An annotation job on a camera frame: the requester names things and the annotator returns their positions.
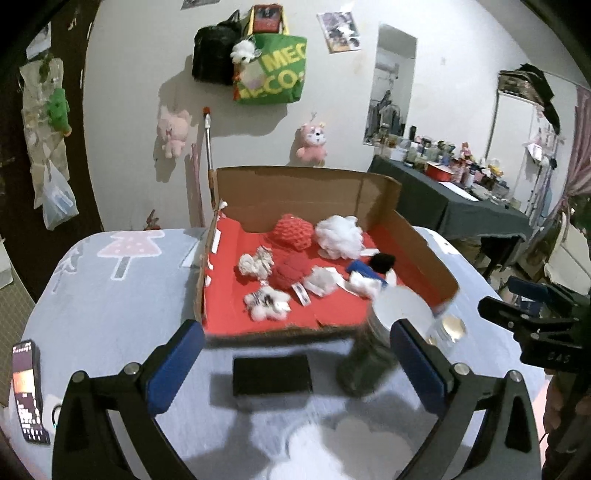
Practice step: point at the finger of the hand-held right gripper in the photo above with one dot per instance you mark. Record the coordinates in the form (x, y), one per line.
(503, 314)
(531, 290)

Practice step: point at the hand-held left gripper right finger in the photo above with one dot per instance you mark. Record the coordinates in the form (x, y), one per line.
(415, 364)

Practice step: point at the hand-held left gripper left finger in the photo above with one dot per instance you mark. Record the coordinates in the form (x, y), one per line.
(173, 369)

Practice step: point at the glass jar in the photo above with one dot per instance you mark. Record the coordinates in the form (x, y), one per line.
(369, 364)

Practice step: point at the black scrunchie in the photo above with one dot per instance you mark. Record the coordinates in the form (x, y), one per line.
(383, 263)

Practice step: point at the blue cloth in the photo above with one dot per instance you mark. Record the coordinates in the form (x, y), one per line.
(362, 270)

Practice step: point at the white plush with plaid bow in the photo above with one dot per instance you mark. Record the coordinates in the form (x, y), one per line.
(265, 302)

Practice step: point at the white tissue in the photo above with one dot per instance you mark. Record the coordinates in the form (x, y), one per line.
(321, 279)

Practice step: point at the cream crochet scrunchie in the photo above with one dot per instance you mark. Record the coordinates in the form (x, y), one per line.
(256, 263)

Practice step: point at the white bath pouf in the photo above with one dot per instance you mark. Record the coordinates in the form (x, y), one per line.
(339, 235)

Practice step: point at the red knit bunny pouch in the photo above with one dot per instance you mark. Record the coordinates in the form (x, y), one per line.
(288, 272)

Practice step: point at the red foam net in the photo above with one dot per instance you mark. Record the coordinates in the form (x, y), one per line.
(291, 230)

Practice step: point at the cardboard box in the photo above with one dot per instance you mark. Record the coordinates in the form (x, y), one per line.
(300, 189)

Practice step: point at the round beige disc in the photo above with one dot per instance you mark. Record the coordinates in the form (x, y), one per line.
(453, 326)

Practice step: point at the floral tin box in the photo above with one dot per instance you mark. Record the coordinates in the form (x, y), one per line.
(272, 374)

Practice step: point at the table with dark cloth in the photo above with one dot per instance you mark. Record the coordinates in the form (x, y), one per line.
(438, 207)

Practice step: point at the white wardrobe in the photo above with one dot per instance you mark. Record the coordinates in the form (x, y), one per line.
(512, 152)

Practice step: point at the smartphone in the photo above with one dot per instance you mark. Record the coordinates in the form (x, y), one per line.
(30, 392)

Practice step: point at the red bowl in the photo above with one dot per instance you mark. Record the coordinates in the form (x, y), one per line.
(437, 171)

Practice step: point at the clear plastic bag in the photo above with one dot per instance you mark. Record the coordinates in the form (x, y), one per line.
(57, 203)

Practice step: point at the dark bag on wardrobe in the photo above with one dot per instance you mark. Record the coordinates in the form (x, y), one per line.
(531, 83)

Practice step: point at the dark wooden door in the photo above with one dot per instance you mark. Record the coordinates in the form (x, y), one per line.
(78, 161)

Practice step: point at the pale pink plush toy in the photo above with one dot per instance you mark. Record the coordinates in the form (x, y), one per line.
(173, 131)

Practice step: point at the bright pink plush toy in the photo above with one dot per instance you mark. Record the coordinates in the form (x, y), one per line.
(313, 143)

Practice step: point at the green plush toy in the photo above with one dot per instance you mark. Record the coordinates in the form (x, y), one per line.
(57, 110)

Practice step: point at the hanging fabric organizer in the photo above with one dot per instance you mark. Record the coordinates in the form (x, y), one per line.
(34, 120)

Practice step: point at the green tote bag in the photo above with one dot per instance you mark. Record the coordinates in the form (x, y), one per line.
(277, 69)

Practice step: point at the black backpack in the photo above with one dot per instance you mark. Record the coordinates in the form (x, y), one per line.
(212, 50)

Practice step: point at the door photo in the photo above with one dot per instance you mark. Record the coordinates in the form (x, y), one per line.
(39, 41)

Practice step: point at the framed photo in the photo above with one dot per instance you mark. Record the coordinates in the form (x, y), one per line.
(268, 18)

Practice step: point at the wall mirror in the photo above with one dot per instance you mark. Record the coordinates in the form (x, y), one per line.
(392, 69)

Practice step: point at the wall photo collage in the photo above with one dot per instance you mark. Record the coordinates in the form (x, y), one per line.
(339, 30)

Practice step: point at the blue wall poster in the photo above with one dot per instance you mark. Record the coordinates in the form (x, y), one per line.
(196, 3)

